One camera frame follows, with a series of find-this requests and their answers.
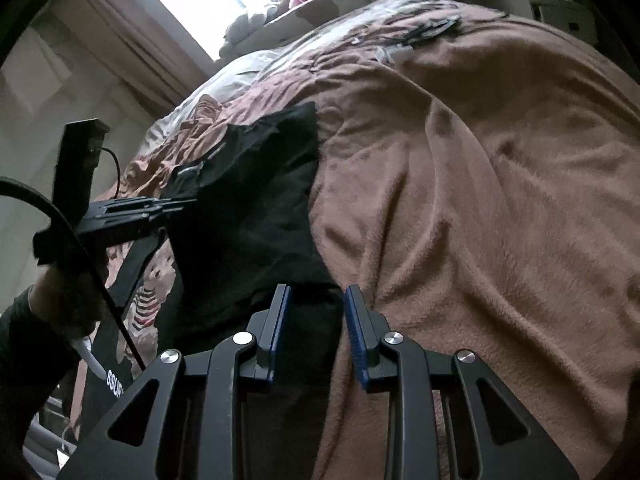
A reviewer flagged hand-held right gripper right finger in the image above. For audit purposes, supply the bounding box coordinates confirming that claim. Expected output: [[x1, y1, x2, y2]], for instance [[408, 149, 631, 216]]
[[342, 284, 581, 480]]

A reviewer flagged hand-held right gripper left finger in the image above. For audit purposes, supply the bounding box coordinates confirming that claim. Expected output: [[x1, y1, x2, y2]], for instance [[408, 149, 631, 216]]
[[55, 284, 293, 480]]

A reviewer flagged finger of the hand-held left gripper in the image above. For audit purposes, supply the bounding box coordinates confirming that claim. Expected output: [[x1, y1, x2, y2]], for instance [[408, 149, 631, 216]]
[[82, 210, 168, 243], [97, 196, 200, 213]]

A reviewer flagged black bear print T-shirt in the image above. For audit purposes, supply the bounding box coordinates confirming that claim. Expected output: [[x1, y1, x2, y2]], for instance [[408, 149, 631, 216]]
[[77, 101, 348, 480]]

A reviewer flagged person's left forearm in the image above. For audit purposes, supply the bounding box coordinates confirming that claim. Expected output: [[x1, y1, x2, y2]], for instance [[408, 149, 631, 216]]
[[0, 287, 86, 466]]

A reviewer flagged person's left hand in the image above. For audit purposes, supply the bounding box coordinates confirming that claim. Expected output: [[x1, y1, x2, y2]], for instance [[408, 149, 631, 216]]
[[27, 250, 108, 341]]

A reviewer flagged pink curtain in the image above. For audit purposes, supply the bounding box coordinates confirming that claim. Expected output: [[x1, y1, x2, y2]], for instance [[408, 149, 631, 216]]
[[50, 0, 216, 111]]

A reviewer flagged brown blanket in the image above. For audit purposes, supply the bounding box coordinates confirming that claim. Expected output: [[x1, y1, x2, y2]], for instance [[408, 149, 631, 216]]
[[95, 0, 640, 480]]

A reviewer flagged beige plush toy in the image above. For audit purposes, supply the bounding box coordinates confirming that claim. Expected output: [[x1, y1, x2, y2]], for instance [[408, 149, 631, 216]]
[[220, 7, 281, 56]]

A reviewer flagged window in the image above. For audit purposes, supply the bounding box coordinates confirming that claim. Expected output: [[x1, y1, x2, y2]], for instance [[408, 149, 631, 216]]
[[120, 0, 301, 61]]

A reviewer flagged white nightstand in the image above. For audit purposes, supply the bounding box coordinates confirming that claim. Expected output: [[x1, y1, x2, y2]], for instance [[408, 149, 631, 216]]
[[530, 0, 601, 46]]

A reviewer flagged black cable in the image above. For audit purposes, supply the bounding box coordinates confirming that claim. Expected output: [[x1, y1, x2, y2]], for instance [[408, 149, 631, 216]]
[[0, 177, 148, 373]]

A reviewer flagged white cable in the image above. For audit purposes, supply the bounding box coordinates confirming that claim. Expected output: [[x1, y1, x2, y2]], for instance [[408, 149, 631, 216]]
[[72, 337, 108, 381]]

